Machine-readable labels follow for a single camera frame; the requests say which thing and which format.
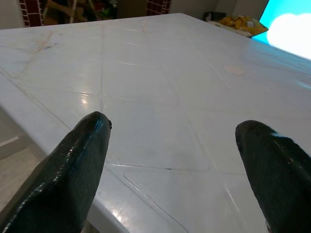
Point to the red tiled pillar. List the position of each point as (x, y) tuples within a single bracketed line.
[(31, 12), (158, 6)]

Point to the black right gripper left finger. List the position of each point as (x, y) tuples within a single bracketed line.
[(60, 174)]

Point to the blue screen with white cloud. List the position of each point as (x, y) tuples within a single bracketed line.
[(286, 26)]

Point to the wooden chair frame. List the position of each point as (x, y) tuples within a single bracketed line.
[(70, 11)]

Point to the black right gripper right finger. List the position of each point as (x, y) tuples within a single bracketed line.
[(279, 174)]

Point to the yellow patterned bag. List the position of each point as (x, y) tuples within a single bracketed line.
[(243, 24)]

